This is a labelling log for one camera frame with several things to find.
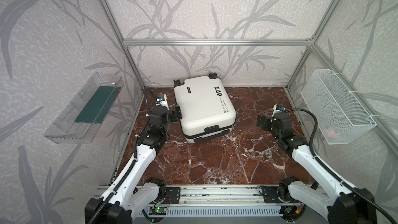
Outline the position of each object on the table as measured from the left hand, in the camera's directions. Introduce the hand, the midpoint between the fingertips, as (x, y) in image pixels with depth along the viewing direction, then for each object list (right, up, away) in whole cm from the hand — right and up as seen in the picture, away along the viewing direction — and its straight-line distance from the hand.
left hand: (173, 101), depth 78 cm
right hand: (+50, -7, +6) cm, 50 cm away
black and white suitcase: (+17, -3, +1) cm, 17 cm away
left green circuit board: (-6, -51, -6) cm, 52 cm away
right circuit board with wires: (+59, -52, -5) cm, 79 cm away
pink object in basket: (+76, -15, -5) cm, 77 cm away
